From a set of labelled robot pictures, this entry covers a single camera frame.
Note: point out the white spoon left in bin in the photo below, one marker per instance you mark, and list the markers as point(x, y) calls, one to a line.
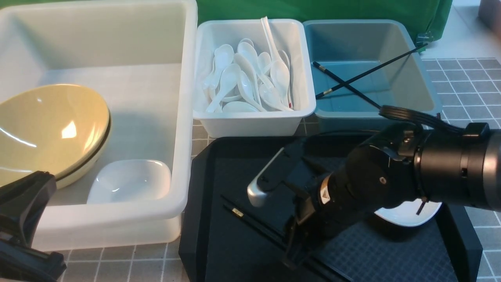
point(228, 81)

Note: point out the white square dish in bin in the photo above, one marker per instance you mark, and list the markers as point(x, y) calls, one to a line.
point(130, 180)

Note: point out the black chopstick gold band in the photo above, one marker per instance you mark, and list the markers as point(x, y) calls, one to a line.
point(266, 230)

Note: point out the yellow-green noodle bowl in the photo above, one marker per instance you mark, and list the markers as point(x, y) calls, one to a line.
point(54, 129)

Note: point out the teal chopstick bin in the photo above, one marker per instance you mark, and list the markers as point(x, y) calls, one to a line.
point(351, 47)

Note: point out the white square dish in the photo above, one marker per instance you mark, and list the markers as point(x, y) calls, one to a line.
point(130, 180)
point(405, 215)

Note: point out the white spoon upright in bin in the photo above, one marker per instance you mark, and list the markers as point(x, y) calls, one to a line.
point(279, 72)

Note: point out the grey checked table mat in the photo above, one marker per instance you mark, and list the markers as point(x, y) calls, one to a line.
point(469, 90)

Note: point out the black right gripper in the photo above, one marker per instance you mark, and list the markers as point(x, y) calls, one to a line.
point(325, 203)

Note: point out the white spoon bin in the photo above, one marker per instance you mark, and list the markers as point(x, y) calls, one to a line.
point(289, 35)

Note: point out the yellow noodle bowl in bin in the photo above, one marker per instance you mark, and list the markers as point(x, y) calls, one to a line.
point(88, 164)

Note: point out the black serving tray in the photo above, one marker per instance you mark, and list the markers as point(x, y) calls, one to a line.
point(215, 246)

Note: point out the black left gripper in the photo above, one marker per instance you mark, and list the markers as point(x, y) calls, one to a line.
point(22, 204)

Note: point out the metal clamp on backdrop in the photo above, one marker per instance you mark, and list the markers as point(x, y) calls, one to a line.
point(423, 39)

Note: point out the large white plastic bin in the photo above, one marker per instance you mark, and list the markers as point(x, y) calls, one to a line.
point(139, 55)

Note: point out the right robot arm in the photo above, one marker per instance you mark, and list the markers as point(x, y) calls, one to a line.
point(418, 156)

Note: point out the black chopstick leaning in bin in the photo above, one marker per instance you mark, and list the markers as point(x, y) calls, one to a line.
point(416, 49)

